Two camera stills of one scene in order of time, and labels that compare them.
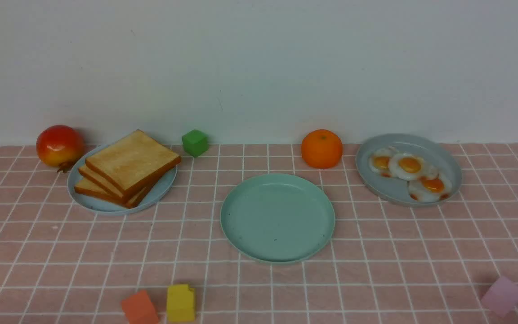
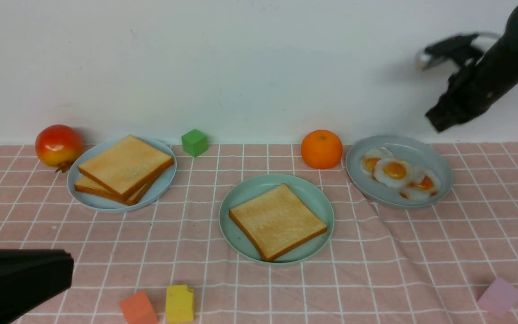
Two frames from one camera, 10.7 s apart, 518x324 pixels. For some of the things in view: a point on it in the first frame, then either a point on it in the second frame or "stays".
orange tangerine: (321, 149) stays
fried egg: (408, 166) -> (393, 173)
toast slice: (131, 161) -> (278, 221)
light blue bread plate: (150, 197) stays
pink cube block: (502, 296) stays
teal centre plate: (277, 218) stays
